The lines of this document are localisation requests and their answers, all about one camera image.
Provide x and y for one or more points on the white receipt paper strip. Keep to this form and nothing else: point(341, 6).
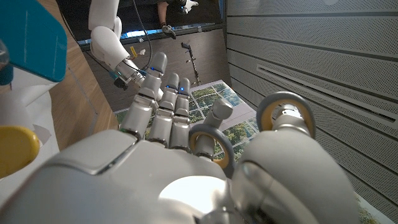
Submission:
point(28, 93)

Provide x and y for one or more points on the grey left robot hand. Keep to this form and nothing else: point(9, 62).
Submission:
point(130, 73)

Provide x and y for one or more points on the teal orange toy plane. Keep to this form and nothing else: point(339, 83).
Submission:
point(31, 37)

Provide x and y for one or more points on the person in black t-shirt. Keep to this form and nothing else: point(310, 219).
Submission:
point(161, 12)

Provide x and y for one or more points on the printed forest window backdrop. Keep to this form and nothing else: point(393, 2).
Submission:
point(205, 93)

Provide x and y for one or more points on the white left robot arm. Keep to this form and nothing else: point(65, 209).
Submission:
point(105, 43)

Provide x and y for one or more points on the white gloved person hand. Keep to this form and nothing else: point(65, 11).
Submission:
point(168, 31)
point(189, 4)

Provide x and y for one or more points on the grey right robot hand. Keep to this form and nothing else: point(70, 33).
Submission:
point(140, 186)

